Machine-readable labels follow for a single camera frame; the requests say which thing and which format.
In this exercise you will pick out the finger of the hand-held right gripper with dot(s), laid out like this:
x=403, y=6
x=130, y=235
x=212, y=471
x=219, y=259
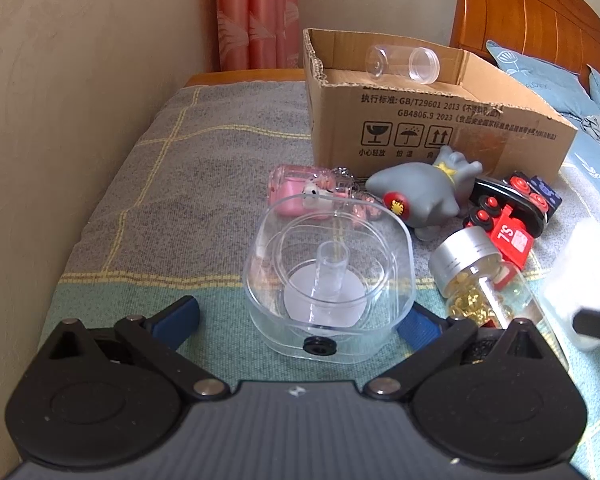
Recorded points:
x=597, y=325

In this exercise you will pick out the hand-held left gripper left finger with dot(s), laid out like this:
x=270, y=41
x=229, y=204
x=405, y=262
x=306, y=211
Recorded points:
x=176, y=317

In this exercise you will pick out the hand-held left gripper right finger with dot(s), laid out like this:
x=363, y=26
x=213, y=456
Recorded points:
x=420, y=327

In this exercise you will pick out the white plastic object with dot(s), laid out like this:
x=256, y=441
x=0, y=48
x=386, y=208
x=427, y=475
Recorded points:
x=585, y=270

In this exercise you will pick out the silver-capped capsule bottle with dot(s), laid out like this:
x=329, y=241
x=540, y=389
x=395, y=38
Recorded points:
x=462, y=255

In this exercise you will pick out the red toy train car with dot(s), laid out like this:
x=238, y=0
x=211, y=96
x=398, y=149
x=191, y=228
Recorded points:
x=510, y=237

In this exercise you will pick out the clear plastic square container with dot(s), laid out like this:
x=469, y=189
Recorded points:
x=280, y=240

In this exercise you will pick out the grey cat toy figure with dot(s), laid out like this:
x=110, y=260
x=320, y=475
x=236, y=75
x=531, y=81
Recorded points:
x=420, y=185

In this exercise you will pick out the black toy train car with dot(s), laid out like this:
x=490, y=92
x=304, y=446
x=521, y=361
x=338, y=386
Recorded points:
x=505, y=195

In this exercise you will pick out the cardboard box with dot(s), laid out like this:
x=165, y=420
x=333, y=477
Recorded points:
x=430, y=125

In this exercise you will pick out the blue bed sheet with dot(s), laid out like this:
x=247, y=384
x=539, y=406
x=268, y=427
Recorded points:
x=595, y=170

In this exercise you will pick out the clear plastic jar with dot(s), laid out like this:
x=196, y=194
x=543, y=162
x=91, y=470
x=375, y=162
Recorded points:
x=400, y=62

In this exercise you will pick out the pink curtain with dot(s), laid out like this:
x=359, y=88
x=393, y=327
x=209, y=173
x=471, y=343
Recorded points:
x=260, y=20

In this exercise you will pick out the wooden headboard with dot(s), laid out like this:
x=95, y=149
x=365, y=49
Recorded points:
x=530, y=10

